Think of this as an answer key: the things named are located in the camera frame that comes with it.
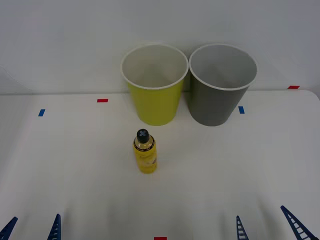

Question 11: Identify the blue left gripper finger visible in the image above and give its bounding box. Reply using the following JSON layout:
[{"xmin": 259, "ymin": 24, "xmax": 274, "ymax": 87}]
[
  {"xmin": 47, "ymin": 213, "xmax": 62, "ymax": 240},
  {"xmin": 0, "ymin": 216, "xmax": 19, "ymax": 240}
]

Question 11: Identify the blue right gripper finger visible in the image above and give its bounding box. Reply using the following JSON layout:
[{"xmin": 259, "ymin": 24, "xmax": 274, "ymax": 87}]
[
  {"xmin": 280, "ymin": 205, "xmax": 320, "ymax": 240},
  {"xmin": 235, "ymin": 215, "xmax": 250, "ymax": 240}
]

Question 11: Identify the yellow bottle with black cap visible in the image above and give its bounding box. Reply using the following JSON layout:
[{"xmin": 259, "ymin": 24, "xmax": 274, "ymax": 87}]
[{"xmin": 132, "ymin": 128, "xmax": 158, "ymax": 174}]

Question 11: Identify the grey plastic bin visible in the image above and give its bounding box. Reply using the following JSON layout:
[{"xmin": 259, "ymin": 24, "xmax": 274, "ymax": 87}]
[{"xmin": 188, "ymin": 43, "xmax": 258, "ymax": 127}]

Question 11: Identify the yellow-green plastic bin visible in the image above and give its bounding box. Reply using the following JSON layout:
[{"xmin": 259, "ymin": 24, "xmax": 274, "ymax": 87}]
[{"xmin": 120, "ymin": 43, "xmax": 189, "ymax": 127}]

